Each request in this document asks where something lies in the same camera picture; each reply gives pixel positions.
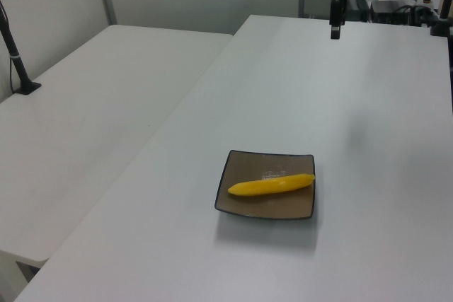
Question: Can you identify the brown square ceramic plate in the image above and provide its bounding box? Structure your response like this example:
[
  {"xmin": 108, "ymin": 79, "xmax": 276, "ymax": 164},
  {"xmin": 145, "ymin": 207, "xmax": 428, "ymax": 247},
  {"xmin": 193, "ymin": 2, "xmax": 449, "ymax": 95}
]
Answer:
[{"xmin": 214, "ymin": 149, "xmax": 316, "ymax": 221}]

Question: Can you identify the white side table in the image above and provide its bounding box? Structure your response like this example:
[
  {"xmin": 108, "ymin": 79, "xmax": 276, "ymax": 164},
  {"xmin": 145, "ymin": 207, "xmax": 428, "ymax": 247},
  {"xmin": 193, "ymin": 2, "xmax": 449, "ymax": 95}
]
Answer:
[{"xmin": 0, "ymin": 24, "xmax": 234, "ymax": 268}]

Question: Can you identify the black pole stand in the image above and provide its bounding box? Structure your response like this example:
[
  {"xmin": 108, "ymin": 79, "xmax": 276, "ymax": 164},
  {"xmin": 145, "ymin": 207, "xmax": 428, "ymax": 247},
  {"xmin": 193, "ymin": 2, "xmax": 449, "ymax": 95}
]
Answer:
[{"xmin": 0, "ymin": 0, "xmax": 42, "ymax": 95}]

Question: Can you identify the yellow banana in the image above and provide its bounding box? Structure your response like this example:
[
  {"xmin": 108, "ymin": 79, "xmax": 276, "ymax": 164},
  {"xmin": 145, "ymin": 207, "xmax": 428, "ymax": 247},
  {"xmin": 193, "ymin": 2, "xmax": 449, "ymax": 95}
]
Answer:
[{"xmin": 227, "ymin": 173, "xmax": 316, "ymax": 197}]

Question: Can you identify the black electronics box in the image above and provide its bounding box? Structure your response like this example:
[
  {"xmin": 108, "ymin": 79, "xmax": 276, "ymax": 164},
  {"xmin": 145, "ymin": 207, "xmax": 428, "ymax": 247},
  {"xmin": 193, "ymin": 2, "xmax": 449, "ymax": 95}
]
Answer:
[{"xmin": 369, "ymin": 0, "xmax": 413, "ymax": 26}]

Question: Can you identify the black clamp stand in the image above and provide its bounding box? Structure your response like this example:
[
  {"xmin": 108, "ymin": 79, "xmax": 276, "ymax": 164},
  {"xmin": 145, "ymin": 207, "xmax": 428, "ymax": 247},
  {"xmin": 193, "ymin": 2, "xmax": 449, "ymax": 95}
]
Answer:
[{"xmin": 429, "ymin": 15, "xmax": 453, "ymax": 37}]

